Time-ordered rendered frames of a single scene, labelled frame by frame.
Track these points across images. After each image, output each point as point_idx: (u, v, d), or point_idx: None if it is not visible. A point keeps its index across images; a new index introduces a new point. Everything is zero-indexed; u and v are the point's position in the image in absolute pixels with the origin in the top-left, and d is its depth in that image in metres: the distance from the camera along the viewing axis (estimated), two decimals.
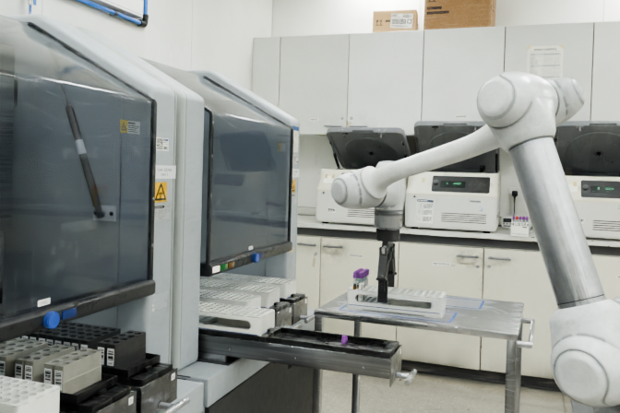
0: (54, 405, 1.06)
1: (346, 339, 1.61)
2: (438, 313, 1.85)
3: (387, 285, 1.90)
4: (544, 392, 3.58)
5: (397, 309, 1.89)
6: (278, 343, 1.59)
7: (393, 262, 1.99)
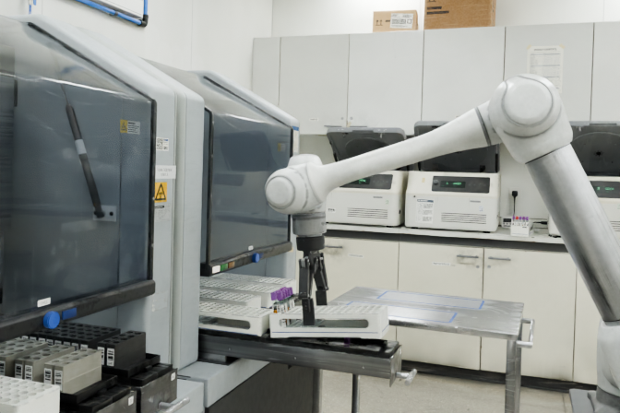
0: (54, 405, 1.06)
1: (349, 339, 1.61)
2: None
3: (312, 303, 1.56)
4: (544, 392, 3.58)
5: (327, 332, 1.56)
6: (278, 343, 1.59)
7: (322, 275, 1.66)
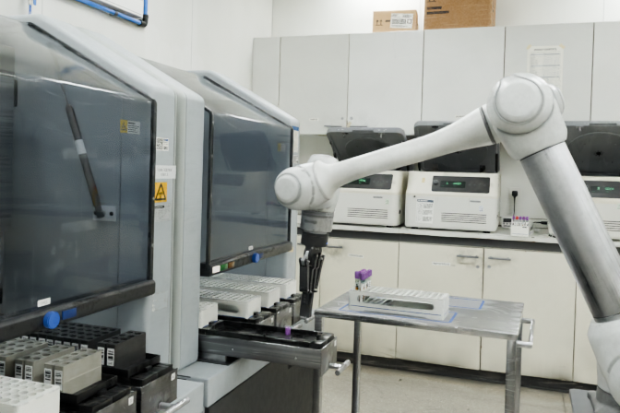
0: (54, 405, 1.06)
1: (290, 330, 1.69)
2: (440, 315, 1.83)
3: None
4: (544, 392, 3.58)
5: (398, 310, 1.88)
6: (217, 335, 1.65)
7: None
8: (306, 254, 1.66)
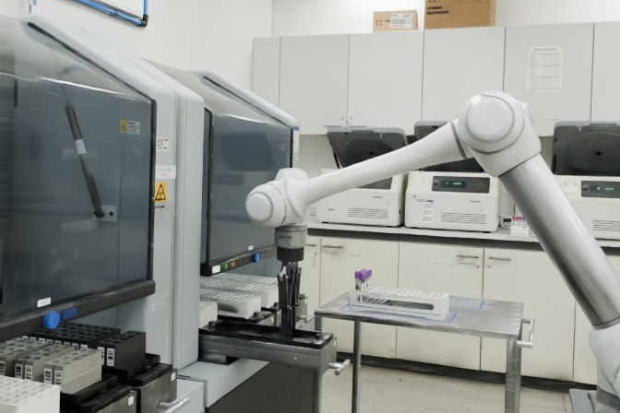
0: (54, 405, 1.06)
1: None
2: (440, 315, 1.83)
3: None
4: (544, 392, 3.58)
5: (398, 310, 1.88)
6: (216, 335, 1.65)
7: None
8: (284, 270, 1.64)
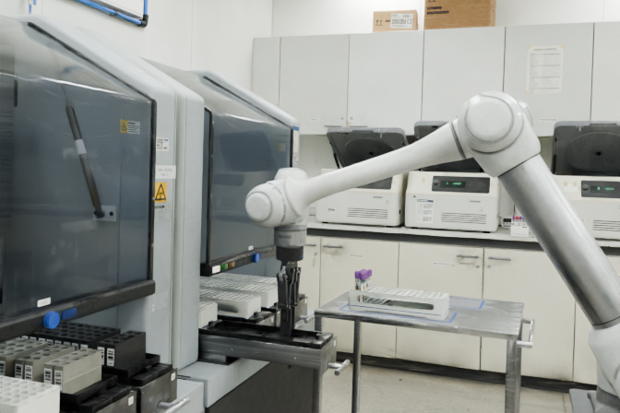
0: (54, 405, 1.06)
1: None
2: (440, 315, 1.83)
3: None
4: (544, 392, 3.58)
5: (398, 310, 1.88)
6: (216, 335, 1.65)
7: None
8: (283, 269, 1.65)
